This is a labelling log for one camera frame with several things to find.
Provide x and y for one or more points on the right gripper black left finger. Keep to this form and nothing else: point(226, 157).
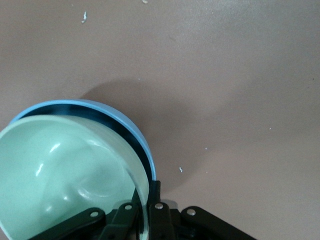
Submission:
point(120, 220)

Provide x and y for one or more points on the blue bowl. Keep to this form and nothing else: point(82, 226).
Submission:
point(82, 103)

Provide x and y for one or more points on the brown table mat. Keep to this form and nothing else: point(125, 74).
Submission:
point(212, 87)

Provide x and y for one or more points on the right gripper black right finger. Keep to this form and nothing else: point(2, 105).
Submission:
point(162, 222)

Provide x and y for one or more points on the green bowl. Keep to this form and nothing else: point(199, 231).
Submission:
point(65, 170)

